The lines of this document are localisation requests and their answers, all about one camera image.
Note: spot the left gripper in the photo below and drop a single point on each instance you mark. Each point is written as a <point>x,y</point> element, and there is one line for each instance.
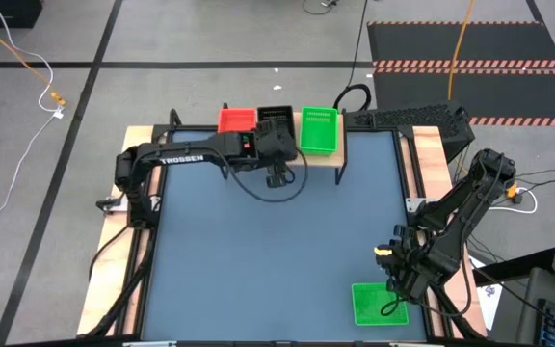
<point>275,144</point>

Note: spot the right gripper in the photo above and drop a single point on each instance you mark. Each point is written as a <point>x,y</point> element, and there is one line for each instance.
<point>414,262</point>

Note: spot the green plastic basket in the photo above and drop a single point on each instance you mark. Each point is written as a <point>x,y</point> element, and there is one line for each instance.
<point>318,137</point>
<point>369,308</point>

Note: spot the black plastic basket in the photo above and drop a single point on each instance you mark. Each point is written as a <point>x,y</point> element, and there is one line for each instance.
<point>275,115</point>

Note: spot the orange plastic basket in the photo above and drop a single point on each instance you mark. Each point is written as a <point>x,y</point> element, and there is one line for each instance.
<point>236,120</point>

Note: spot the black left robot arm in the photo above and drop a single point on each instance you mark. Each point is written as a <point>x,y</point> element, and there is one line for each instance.
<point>210,149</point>

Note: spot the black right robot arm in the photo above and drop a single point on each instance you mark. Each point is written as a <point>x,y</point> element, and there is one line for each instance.
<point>465,202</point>

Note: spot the wooden shelf with black legs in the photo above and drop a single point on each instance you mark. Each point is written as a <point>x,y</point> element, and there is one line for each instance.
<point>325,160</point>

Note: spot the yellow tape tag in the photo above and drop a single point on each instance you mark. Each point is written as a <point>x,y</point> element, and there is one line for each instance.
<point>382,250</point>

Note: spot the white paper sheet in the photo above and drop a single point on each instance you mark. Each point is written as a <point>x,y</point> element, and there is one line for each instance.
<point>492,308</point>

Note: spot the grey cart top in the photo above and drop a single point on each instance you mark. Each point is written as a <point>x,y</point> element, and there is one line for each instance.
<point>547,284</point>

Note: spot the black floor mat orange stripes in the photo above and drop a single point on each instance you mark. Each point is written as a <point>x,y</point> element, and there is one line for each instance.
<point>451,43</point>
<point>499,94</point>

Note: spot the silver frame bracket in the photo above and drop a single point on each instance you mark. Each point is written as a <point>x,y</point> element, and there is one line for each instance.
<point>410,344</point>
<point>150,344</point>

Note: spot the small black depth camera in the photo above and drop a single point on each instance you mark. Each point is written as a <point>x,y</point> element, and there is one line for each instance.
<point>283,343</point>

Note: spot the black aluminium rig frame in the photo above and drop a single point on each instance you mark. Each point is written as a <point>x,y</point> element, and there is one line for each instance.
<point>145,270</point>

